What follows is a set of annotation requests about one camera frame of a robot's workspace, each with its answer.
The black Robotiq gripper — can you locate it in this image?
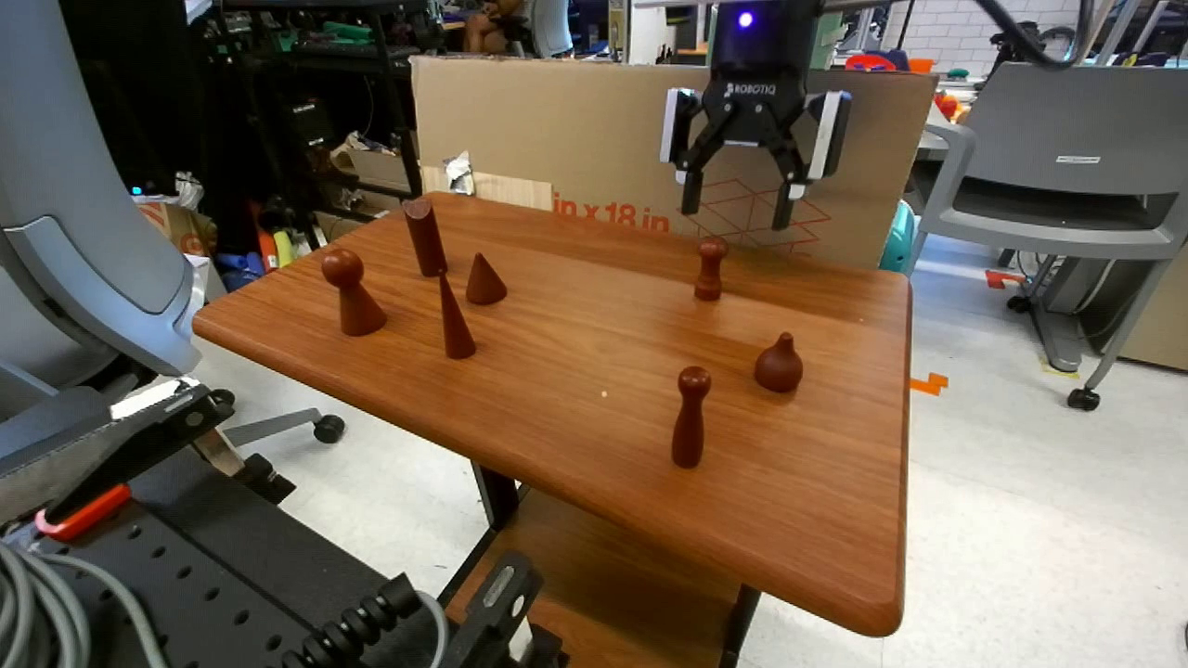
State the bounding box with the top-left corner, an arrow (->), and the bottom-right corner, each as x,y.
677,39 -> 824,232

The small wooden pawn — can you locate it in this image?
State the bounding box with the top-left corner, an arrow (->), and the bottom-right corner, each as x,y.
691,237 -> 733,304

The teal round object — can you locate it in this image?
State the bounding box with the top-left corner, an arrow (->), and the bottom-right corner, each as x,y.
875,195 -> 923,279

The teardrop wooden piece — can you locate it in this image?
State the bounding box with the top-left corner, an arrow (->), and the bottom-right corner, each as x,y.
749,330 -> 809,398

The large brown cardboard box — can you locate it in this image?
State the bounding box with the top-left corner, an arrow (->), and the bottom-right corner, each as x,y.
410,52 -> 943,279

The tall slim wooden pawn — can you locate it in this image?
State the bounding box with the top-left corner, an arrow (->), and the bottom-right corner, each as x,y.
668,362 -> 718,470

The short wide wooden cone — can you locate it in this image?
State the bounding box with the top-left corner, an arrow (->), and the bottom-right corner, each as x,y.
460,249 -> 511,313

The crumpled silver paper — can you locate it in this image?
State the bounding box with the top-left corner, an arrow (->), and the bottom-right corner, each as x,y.
437,148 -> 478,202

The grey plastic chair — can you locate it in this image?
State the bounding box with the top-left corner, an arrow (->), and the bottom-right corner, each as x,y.
910,59 -> 1188,414

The rounded-top wooden cylinder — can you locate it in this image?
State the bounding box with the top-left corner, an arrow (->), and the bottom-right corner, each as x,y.
400,195 -> 454,283

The tall narrow wooden cone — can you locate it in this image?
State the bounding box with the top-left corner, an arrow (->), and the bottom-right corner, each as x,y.
436,272 -> 478,362

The large round-headed wooden pawn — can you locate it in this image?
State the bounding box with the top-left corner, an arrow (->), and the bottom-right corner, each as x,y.
319,246 -> 394,343

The black storage shelf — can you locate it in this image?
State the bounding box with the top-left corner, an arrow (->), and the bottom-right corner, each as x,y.
213,0 -> 423,246

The grey chair leg with caster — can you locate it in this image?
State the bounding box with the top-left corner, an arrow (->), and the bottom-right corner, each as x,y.
222,406 -> 350,448

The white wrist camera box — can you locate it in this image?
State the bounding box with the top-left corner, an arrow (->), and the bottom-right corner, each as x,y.
656,83 -> 859,178

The wooden table pedestal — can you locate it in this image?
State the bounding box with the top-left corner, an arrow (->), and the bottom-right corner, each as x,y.
441,461 -> 760,668

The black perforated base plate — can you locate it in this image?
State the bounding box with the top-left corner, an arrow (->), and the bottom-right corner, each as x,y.
0,413 -> 420,668

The orange-handled clamp smooth grip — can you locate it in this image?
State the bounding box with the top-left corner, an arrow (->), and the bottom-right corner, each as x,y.
30,387 -> 240,550

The grey cable coil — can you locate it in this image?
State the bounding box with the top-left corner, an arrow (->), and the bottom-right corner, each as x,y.
0,539 -> 170,668

